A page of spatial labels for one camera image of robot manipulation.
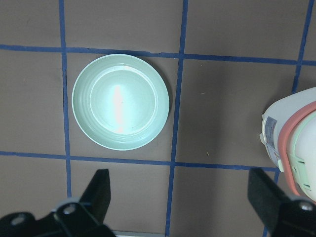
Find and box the white rice cooker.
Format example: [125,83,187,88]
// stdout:
[260,87,316,201]

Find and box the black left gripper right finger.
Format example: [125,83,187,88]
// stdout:
[247,168,291,227]

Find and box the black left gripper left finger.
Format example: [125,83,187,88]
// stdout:
[79,169,110,226]

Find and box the pale green plate left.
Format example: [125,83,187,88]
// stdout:
[72,54,170,151]

